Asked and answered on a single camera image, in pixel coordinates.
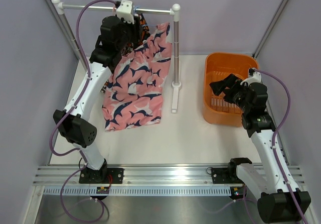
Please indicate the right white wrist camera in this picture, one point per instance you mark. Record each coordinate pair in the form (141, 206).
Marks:
(253, 77)

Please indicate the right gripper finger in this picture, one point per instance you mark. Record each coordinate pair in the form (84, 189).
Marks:
(231, 79)
(218, 87)

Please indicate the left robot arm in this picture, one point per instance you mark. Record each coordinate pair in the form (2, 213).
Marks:
(73, 121)

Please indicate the orange black camouflage shorts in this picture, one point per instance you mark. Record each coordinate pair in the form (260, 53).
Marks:
(110, 55)

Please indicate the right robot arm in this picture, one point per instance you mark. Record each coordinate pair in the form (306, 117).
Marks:
(279, 198)

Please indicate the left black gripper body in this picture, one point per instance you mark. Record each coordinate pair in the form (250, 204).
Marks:
(130, 32)

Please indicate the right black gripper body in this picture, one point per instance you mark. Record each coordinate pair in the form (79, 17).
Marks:
(239, 93)

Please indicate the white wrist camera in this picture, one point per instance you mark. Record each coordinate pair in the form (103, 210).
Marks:
(125, 10)
(253, 77)

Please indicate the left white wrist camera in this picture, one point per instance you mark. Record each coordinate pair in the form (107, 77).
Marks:
(125, 10)

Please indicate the pink shark print shorts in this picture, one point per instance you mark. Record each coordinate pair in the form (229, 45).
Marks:
(134, 93)

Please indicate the aluminium mounting rail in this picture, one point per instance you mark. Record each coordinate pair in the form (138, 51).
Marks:
(134, 175)

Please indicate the metal clothes rack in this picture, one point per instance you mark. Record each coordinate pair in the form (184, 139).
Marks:
(174, 12)

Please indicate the blue wire hanger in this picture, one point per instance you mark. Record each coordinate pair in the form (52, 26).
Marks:
(142, 19)

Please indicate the orange plastic basket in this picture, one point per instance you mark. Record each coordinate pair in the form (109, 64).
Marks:
(217, 67)

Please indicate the white slotted cable duct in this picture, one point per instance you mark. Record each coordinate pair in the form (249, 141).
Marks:
(140, 191)

